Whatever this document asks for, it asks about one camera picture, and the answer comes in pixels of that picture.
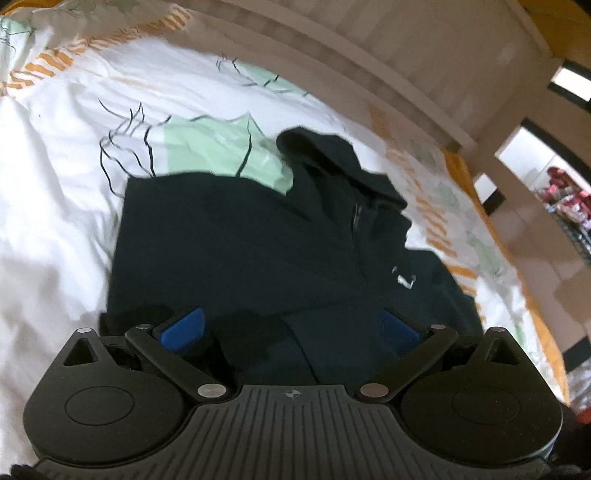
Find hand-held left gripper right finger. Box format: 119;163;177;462
355;308;525;404

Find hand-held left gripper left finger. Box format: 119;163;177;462
61;307;232;404

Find dark navy hoodie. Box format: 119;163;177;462
99;128;484;387

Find orange bed sheet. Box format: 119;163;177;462
444;151;572;403

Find white leaf printed duvet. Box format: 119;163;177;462
0;0;571;468

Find red pink bundle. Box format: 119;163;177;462
545;166;591;219

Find beige wooden headboard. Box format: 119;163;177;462
203;0;591;158

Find black window frame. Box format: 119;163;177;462
549;64;591;103

